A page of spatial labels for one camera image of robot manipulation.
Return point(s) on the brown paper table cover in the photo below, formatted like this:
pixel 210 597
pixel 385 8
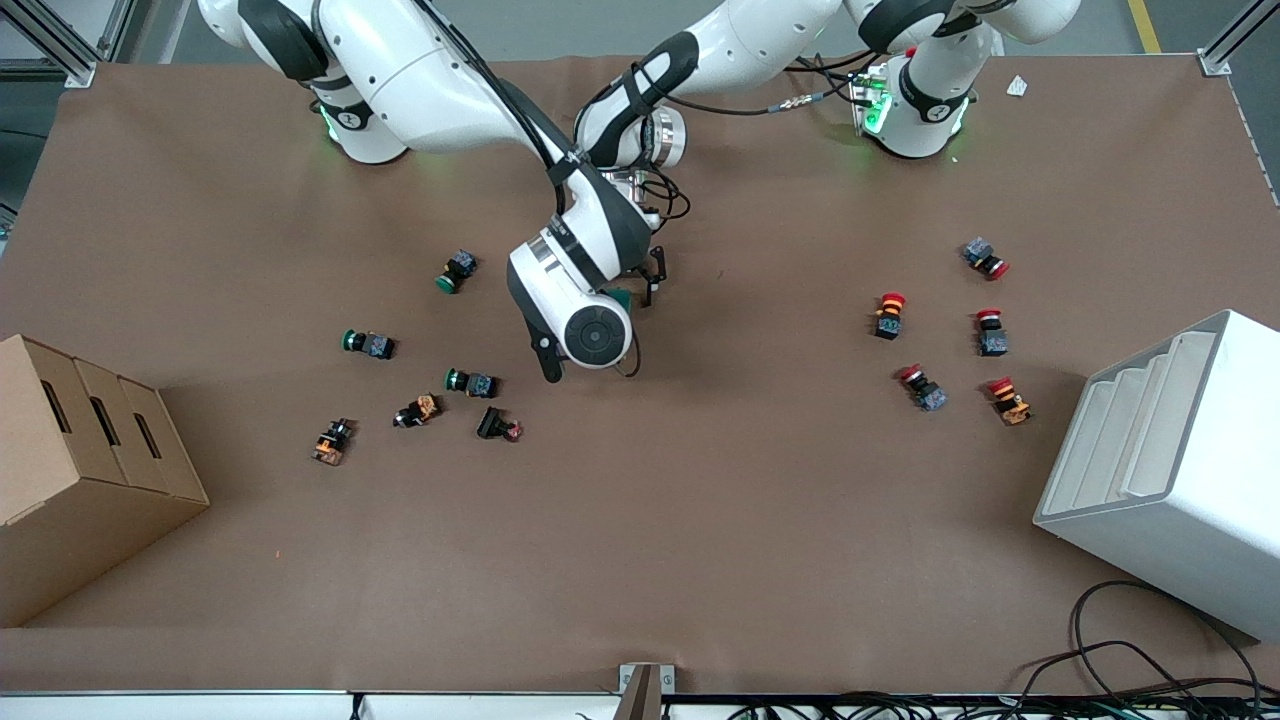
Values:
pixel 700 520

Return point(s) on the black switch block red tip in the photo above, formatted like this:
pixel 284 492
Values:
pixel 490 424

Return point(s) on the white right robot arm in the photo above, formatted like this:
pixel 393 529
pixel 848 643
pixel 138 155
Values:
pixel 420 70

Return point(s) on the green load switch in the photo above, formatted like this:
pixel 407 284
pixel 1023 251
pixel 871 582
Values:
pixel 620 298

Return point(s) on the grey metal bracket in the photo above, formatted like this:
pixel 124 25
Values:
pixel 642 690

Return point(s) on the red mushroom button orange body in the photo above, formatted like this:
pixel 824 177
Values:
pixel 1012 406
pixel 889 322

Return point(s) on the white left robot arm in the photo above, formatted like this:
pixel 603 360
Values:
pixel 760 30

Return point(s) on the aluminium frame profile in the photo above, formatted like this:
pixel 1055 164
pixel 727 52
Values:
pixel 1215 62
pixel 75 70

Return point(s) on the green push button blue body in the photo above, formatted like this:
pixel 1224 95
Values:
pixel 478 384
pixel 375 346
pixel 458 268

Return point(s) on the white stepped plastic rack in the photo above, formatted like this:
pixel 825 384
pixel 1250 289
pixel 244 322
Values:
pixel 1200 500

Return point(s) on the small white paper scrap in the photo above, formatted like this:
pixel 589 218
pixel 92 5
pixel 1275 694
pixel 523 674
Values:
pixel 1017 87

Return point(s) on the black push button orange body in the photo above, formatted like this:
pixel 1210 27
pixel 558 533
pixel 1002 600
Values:
pixel 332 443
pixel 422 408

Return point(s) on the red push button blue body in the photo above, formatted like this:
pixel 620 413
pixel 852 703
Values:
pixel 930 396
pixel 980 252
pixel 993 343

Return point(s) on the brown cardboard box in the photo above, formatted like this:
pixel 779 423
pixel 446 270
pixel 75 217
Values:
pixel 90 520

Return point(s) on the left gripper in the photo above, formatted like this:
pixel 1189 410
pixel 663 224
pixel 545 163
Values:
pixel 652 268

